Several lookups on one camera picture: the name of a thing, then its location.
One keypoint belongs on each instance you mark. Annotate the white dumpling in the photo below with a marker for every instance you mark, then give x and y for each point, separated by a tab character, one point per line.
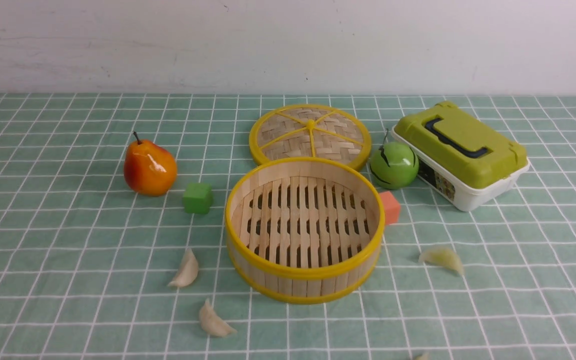
187	272
212	323

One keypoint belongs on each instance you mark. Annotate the white dumpling front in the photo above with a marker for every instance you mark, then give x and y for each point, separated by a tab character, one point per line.
212	323

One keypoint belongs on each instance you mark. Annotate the yellowish dumpling bottom edge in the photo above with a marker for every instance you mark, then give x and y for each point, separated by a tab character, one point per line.
423	356

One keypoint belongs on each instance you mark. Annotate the woven bamboo steamer lid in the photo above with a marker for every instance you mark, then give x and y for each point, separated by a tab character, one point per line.
310	130

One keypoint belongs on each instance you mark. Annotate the bamboo steamer tray yellow rim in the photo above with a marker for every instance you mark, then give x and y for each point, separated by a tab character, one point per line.
304	230

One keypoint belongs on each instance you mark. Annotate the green cube block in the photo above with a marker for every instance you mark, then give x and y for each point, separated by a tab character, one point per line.
197	198

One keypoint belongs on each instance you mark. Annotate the green apple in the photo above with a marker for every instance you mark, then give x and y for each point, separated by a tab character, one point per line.
394	165

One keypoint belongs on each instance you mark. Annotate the orange cube block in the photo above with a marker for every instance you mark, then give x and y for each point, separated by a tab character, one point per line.
391	207

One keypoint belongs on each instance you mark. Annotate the red yellow pear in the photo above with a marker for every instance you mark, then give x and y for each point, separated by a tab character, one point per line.
149	169

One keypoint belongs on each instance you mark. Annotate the green lid white plastic box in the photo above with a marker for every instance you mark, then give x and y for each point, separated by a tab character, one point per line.
462	158

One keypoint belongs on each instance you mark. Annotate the green checkered tablecloth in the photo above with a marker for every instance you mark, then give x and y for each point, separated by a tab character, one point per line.
85	261

